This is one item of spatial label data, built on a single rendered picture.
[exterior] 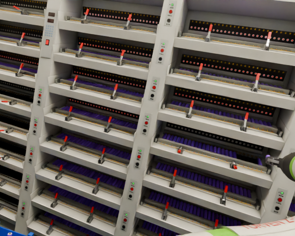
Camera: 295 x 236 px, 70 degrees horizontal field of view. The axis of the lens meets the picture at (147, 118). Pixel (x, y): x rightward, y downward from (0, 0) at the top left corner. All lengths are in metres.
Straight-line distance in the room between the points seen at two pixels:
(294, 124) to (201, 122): 0.40
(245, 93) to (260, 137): 0.22
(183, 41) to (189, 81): 0.20
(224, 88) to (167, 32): 0.40
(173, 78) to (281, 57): 0.49
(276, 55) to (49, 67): 1.21
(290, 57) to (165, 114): 0.61
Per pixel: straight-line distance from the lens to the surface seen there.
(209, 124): 1.07
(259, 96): 1.10
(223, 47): 1.11
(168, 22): 1.15
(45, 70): 1.44
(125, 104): 1.15
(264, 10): 1.28
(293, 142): 1.15
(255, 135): 1.10
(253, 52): 1.12
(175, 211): 1.30
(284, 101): 1.12
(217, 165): 1.11
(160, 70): 1.11
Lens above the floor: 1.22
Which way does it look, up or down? 7 degrees down
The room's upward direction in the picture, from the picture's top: 12 degrees clockwise
